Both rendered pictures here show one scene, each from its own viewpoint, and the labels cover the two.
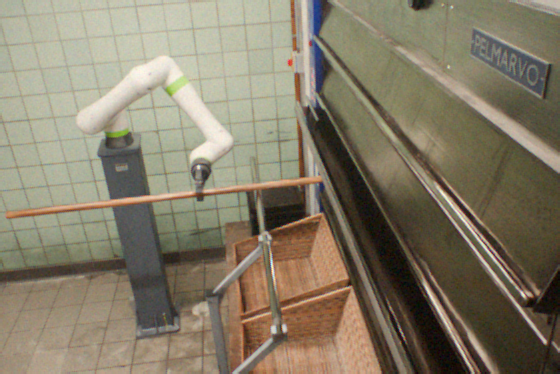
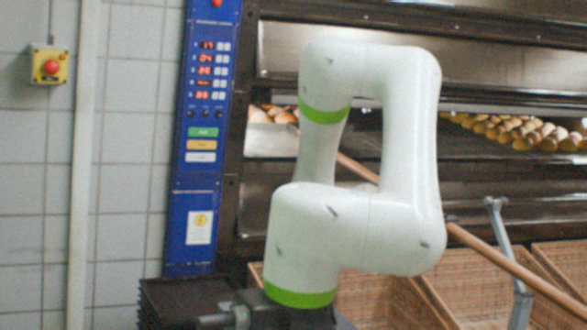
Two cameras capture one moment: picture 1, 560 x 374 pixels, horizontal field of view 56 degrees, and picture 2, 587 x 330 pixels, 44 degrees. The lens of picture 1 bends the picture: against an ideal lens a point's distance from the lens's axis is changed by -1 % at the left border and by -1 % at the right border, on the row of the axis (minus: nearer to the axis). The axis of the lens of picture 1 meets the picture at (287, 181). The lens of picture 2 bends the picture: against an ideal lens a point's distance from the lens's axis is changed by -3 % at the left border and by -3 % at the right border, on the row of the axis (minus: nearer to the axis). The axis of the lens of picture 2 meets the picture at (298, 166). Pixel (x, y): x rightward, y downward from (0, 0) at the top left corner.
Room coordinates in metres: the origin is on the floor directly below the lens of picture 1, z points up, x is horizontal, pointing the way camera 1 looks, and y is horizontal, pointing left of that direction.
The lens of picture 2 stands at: (3.01, 1.94, 1.81)
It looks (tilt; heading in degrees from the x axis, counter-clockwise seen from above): 16 degrees down; 249
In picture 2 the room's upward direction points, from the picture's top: 8 degrees clockwise
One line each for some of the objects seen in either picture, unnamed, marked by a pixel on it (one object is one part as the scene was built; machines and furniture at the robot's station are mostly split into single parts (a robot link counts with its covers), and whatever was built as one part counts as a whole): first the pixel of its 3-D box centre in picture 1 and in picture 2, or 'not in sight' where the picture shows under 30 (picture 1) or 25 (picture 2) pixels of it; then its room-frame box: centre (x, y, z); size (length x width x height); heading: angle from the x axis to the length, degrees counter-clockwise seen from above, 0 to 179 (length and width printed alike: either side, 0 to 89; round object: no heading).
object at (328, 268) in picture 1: (286, 272); (350, 325); (2.02, 0.03, 0.72); 0.56 x 0.49 x 0.28; 6
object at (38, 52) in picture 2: (298, 61); (49, 63); (2.96, -0.10, 1.46); 0.10 x 0.07 x 0.10; 5
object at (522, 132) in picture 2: not in sight; (516, 127); (0.93, -0.78, 1.21); 0.61 x 0.48 x 0.06; 95
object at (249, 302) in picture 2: (119, 134); (267, 311); (2.61, 0.87, 1.23); 0.26 x 0.15 x 0.06; 9
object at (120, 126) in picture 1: (111, 116); (314, 241); (2.55, 0.86, 1.36); 0.16 x 0.13 x 0.19; 158
